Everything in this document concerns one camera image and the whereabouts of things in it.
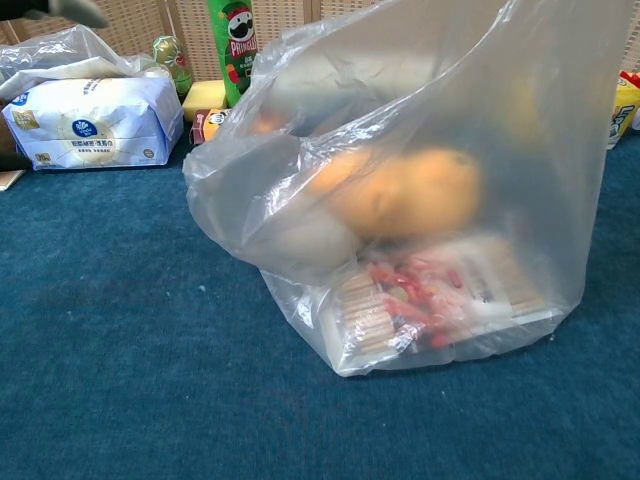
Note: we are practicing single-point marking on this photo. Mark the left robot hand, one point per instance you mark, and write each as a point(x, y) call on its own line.
point(55, 6)

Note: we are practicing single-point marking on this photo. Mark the clear plastic shopping bag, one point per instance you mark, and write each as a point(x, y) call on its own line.
point(450, 125)

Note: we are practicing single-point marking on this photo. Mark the crumpled clear bag with items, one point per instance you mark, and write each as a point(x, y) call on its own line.
point(60, 55)

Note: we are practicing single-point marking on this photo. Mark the yellow snack package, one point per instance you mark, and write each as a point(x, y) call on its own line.
point(625, 115)

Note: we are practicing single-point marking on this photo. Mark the rattan folding screen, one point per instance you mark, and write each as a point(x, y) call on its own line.
point(140, 25)

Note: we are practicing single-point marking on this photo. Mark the white blue tissue pack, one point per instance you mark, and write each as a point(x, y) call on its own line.
point(95, 125)

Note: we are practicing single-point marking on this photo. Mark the yellow sponge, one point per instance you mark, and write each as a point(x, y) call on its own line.
point(202, 100)

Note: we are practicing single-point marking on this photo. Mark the wooden board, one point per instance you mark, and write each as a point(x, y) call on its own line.
point(10, 181)

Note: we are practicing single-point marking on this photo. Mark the green Pringles can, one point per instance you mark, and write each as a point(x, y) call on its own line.
point(235, 55)

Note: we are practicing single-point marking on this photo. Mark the Hello Panda biscuit box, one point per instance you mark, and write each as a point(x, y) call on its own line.
point(210, 127)

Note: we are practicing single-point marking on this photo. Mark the blue felt table cover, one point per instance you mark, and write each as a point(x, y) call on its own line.
point(125, 325)

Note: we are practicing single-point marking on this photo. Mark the yellow plush toy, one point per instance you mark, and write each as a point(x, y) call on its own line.
point(410, 195)

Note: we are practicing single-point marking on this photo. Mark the bamboo chopsticks pack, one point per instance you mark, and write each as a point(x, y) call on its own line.
point(360, 315)

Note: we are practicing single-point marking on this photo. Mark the red snack packet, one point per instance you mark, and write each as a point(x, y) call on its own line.
point(420, 295)

